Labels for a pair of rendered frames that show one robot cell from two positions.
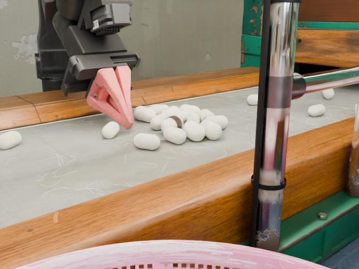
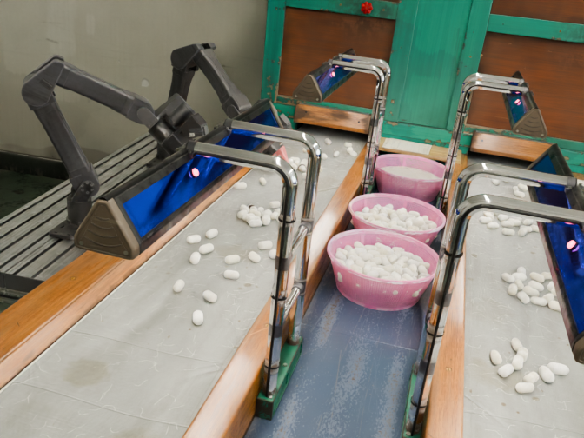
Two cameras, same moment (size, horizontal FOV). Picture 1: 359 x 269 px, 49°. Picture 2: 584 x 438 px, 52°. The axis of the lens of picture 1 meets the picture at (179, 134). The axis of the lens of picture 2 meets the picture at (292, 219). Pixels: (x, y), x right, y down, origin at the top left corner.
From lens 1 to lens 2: 1.60 m
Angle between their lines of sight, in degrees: 36
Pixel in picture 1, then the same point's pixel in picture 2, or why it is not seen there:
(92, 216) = (342, 194)
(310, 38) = (312, 110)
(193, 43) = (126, 68)
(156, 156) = not seen: hidden behind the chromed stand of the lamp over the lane
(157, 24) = (72, 43)
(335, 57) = (327, 122)
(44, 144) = (270, 181)
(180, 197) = (352, 189)
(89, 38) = not seen: hidden behind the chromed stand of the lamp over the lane
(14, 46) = not seen: outside the picture
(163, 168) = (322, 183)
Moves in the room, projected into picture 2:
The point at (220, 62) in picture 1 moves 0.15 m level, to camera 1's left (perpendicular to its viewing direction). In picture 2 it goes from (160, 89) to (135, 90)
